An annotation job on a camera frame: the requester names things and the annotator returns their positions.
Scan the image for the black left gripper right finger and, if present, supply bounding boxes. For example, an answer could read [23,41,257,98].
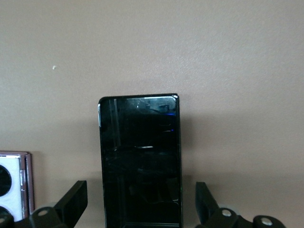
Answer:
[195,181,288,228]

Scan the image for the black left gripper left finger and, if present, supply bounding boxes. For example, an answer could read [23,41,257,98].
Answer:
[0,180,88,228]

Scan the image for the white flip phone two circles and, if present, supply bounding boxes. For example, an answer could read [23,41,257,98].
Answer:
[0,151,35,220]

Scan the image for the black slab smartphone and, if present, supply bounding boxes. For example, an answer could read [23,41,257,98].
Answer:
[97,93,183,228]

